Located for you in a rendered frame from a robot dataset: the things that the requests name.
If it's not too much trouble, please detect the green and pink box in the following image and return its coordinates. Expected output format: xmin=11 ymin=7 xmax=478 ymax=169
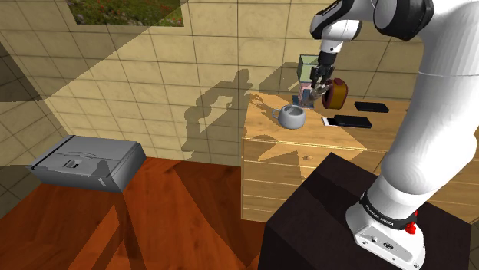
xmin=292 ymin=54 xmax=321 ymax=110

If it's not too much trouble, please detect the red and mustard round container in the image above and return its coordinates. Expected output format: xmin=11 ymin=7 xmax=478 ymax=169
xmin=321 ymin=77 xmax=349 ymax=110

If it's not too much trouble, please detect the grey brown figure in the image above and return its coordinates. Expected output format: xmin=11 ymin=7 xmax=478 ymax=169
xmin=300 ymin=84 xmax=332 ymax=108

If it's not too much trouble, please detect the black phone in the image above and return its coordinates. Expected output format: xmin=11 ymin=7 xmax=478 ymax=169
xmin=353 ymin=100 xmax=391 ymax=114

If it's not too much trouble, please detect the black and white tablet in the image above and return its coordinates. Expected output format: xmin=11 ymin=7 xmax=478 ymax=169
xmin=322 ymin=114 xmax=374 ymax=130

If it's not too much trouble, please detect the grey cup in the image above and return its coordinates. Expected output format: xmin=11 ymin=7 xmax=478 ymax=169
xmin=271 ymin=104 xmax=307 ymax=130

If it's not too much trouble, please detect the wooden chest of drawers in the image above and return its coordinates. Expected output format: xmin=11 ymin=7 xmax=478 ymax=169
xmin=240 ymin=91 xmax=479 ymax=226

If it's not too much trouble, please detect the dark robot stand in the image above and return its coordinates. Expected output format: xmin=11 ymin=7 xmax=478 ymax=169
xmin=257 ymin=152 xmax=473 ymax=270

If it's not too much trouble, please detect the grey box appliance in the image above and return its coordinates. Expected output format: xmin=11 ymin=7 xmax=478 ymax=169
xmin=25 ymin=134 xmax=147 ymax=194

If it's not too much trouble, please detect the flower meadow wall picture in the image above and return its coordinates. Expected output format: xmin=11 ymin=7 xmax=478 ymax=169
xmin=66 ymin=0 xmax=186 ymax=28

